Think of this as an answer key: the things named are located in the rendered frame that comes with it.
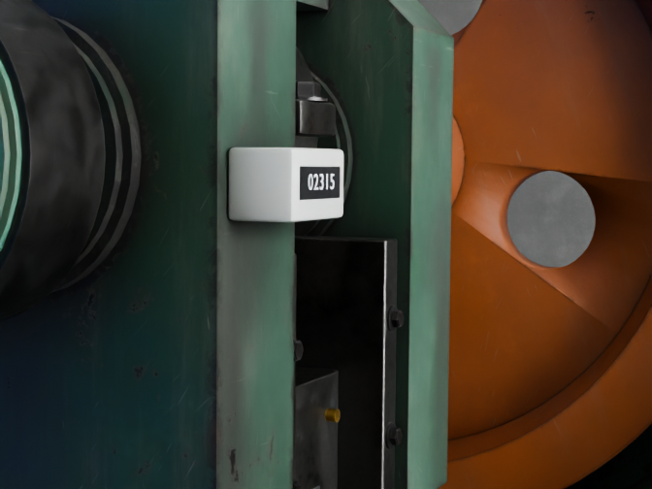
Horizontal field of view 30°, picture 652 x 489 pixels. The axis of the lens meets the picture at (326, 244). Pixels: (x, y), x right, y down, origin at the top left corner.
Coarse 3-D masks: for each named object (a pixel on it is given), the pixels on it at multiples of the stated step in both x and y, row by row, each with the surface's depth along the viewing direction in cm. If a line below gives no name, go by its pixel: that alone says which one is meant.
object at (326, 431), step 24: (312, 384) 88; (336, 384) 92; (312, 408) 88; (336, 408) 92; (312, 432) 88; (336, 432) 92; (312, 456) 88; (336, 456) 92; (312, 480) 89; (336, 480) 92
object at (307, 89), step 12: (300, 60) 87; (300, 72) 86; (300, 84) 83; (312, 84) 83; (300, 96) 83; (312, 96) 84; (300, 108) 81; (312, 108) 83; (324, 108) 85; (300, 120) 81; (312, 120) 83; (324, 120) 85; (300, 132) 82; (312, 132) 83; (324, 132) 85; (300, 144) 85; (312, 144) 87
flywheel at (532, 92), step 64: (512, 0) 115; (576, 0) 112; (640, 0) 109; (512, 64) 115; (576, 64) 113; (640, 64) 110; (512, 128) 116; (576, 128) 113; (640, 128) 111; (512, 192) 119; (640, 192) 111; (512, 256) 116; (640, 256) 111; (512, 320) 117; (576, 320) 114; (640, 320) 109; (448, 384) 120; (512, 384) 117; (576, 384) 113; (640, 384) 109; (448, 448) 119; (512, 448) 114; (576, 448) 111
